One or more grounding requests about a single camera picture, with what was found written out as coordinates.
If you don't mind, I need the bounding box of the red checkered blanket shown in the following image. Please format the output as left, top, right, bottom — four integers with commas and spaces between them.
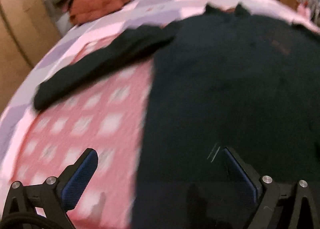
1, 59, 152, 228

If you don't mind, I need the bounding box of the wooden wardrobe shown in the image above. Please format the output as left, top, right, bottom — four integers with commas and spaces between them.
1, 0, 61, 110

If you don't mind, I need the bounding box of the purple pink patchwork bedsheet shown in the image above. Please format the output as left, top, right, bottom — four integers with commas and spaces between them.
0, 0, 320, 159

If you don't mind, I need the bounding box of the dark navy jacket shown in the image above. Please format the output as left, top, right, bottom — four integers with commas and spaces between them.
34, 6, 319, 228

